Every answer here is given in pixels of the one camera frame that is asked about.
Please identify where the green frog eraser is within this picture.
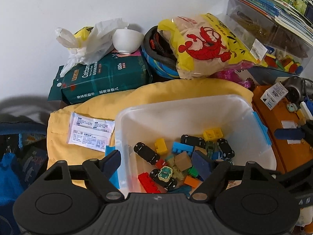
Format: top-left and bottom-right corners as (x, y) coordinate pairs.
(158, 166), (174, 182)

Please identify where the pile of colourful toy bricks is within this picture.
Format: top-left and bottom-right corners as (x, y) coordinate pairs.
(138, 127), (235, 197)

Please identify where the white and blue block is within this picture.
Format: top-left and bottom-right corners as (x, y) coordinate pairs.
(300, 100), (313, 119)

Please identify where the yellow cloth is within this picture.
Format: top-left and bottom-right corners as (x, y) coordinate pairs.
(46, 78), (255, 189)

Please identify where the blue and black helmet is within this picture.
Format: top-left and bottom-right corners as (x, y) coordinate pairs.
(141, 25), (180, 79)

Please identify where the clear plastic storage box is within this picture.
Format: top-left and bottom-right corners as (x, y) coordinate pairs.
(105, 94), (277, 199)

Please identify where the white price tag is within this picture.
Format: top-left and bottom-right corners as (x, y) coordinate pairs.
(250, 39), (268, 60)

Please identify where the dark green tissue pack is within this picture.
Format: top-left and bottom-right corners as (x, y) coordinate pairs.
(48, 49), (153, 104)

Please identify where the white ceramic bowl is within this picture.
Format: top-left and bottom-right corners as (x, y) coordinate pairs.
(112, 27), (145, 54)

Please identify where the white plastic bag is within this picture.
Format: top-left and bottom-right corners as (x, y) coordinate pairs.
(56, 18), (130, 77)

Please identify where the orange box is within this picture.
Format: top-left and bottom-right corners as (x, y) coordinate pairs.
(252, 85), (313, 174)

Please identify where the blue bag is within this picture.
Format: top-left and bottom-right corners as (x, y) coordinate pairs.
(0, 122), (49, 235)

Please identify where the pile of colourful plastic shapes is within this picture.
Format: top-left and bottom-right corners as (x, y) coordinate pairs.
(264, 52), (305, 74)

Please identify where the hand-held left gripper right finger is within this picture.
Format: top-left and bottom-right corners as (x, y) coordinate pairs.
(189, 149), (267, 202)

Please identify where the yellow packet in bag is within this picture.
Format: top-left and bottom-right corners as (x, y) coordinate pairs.
(73, 26), (94, 42)

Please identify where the small white carton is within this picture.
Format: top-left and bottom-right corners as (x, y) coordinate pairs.
(260, 82), (289, 110)

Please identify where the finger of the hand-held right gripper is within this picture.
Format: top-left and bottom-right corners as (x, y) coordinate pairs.
(277, 163), (313, 191)
(274, 120), (313, 142)

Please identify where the green toy car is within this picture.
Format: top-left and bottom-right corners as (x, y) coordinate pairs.
(205, 141), (218, 156)

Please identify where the pink plastic toy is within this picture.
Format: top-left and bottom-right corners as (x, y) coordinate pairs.
(213, 62), (256, 89)

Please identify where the blue toy building block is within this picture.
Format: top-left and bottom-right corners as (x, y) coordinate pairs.
(171, 141), (195, 156)

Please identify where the yellow shrimp print snack bag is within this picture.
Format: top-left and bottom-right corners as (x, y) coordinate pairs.
(157, 13), (268, 79)

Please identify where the clear plastic toy case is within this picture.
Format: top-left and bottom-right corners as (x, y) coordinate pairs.
(225, 0), (311, 75)

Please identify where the grey hair dryer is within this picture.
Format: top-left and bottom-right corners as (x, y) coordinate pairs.
(285, 76), (313, 103)

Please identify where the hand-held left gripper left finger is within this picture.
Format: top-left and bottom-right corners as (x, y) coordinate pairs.
(48, 149), (125, 202)

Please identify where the black toy car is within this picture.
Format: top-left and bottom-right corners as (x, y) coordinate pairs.
(149, 168), (178, 191)
(216, 138), (236, 158)
(133, 142), (160, 165)
(180, 134), (206, 149)

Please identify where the stack of thin books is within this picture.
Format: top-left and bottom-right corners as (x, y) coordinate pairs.
(228, 0), (313, 33)

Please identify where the brown wooden block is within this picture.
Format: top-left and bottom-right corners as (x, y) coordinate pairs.
(174, 151), (193, 170)

